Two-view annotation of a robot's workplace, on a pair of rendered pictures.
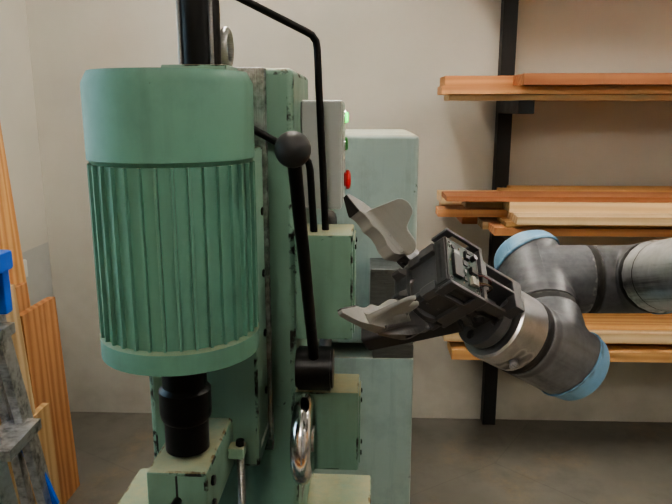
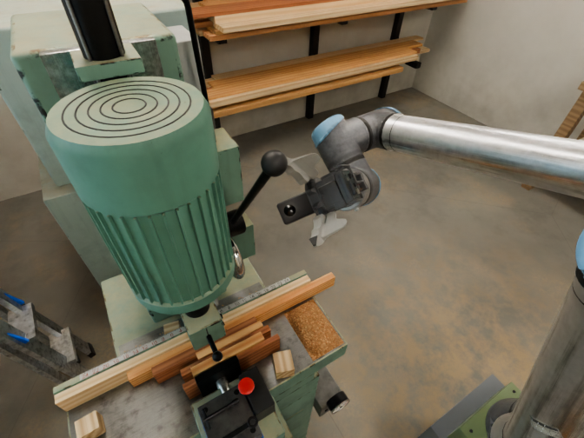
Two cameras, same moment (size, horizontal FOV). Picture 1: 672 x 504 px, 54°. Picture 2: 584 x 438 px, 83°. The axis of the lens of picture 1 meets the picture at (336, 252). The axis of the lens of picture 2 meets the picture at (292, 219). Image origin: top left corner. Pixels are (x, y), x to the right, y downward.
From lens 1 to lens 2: 45 cm
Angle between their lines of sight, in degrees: 44
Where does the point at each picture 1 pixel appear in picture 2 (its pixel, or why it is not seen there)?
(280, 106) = (172, 68)
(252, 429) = not seen: hidden behind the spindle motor
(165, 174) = (184, 209)
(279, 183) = not seen: hidden behind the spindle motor
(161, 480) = (198, 334)
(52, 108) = not seen: outside the picture
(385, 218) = (301, 163)
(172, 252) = (197, 248)
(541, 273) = (348, 146)
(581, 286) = (362, 145)
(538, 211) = (232, 21)
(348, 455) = (250, 250)
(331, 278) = (228, 173)
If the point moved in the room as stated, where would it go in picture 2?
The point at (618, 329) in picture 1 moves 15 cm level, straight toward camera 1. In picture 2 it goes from (279, 84) to (282, 92)
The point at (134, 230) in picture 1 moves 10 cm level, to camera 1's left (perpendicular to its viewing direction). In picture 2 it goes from (167, 248) to (82, 284)
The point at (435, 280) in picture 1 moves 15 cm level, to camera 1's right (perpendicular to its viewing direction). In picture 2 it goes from (343, 200) to (404, 172)
